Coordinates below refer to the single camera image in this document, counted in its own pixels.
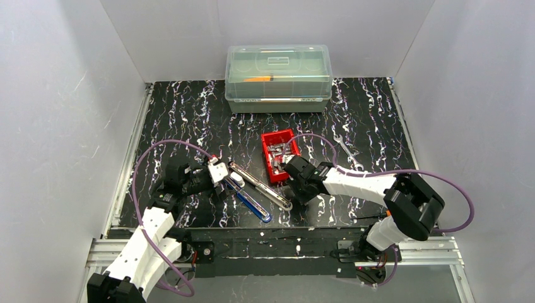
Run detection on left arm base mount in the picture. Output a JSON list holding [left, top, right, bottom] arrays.
[[172, 241, 215, 265]]

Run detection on black silver stapler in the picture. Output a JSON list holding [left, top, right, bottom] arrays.
[[228, 161, 293, 211]]

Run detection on orange tool inside box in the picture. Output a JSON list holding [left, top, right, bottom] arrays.
[[244, 76, 274, 82]]

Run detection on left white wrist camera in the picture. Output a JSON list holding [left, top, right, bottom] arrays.
[[207, 157, 230, 186]]

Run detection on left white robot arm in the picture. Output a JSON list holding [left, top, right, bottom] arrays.
[[86, 158, 230, 302]]

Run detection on silver open-end wrench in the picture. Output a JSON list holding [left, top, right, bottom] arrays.
[[333, 134, 364, 172]]

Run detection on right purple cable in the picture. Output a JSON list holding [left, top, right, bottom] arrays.
[[281, 133, 476, 289]]

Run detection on blue stapler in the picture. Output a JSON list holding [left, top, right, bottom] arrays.
[[224, 177, 272, 223]]

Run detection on clear plastic storage box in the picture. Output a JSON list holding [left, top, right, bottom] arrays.
[[225, 45, 333, 114]]

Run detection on pile of staple strips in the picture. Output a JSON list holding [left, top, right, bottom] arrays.
[[267, 143, 299, 174]]

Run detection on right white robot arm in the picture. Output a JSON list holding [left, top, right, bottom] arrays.
[[282, 155, 445, 255]]

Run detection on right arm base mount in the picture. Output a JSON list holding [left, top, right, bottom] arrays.
[[329, 227, 388, 268]]

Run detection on red plastic bin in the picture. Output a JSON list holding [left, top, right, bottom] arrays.
[[261, 129, 300, 184]]

